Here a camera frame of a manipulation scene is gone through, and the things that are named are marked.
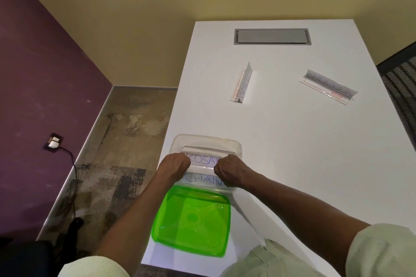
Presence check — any person's left hand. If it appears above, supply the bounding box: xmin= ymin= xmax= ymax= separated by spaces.
xmin=157 ymin=152 xmax=192 ymax=187

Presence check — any person's right hand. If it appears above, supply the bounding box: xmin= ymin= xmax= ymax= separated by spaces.
xmin=213 ymin=154 xmax=257 ymax=189

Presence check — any clear plastic container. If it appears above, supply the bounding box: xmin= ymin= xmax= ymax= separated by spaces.
xmin=158 ymin=134 xmax=243 ymax=193

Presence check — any green plastic lid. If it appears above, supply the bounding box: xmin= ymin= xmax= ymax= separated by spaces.
xmin=151 ymin=184 xmax=232 ymax=258

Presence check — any person's left forearm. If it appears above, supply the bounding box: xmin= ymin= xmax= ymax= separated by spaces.
xmin=92 ymin=176 xmax=178 ymax=267

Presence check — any person's right forearm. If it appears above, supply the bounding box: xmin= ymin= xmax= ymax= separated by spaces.
xmin=240 ymin=173 xmax=373 ymax=277

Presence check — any pale green shirt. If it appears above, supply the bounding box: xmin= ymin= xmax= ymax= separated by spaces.
xmin=57 ymin=223 xmax=416 ymax=277

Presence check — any black chair base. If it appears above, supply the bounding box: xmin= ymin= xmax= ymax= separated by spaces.
xmin=0 ymin=216 xmax=85 ymax=277

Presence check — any black mesh office chair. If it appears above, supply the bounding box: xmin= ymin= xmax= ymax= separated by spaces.
xmin=376 ymin=41 xmax=416 ymax=151

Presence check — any black power cable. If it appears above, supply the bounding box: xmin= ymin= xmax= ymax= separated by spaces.
xmin=58 ymin=146 xmax=78 ymax=222

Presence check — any wall socket with white plug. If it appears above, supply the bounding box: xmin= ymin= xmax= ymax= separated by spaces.
xmin=44 ymin=133 xmax=64 ymax=154

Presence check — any grey table cable hatch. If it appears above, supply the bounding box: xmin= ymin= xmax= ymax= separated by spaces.
xmin=233 ymin=28 xmax=312 ymax=46

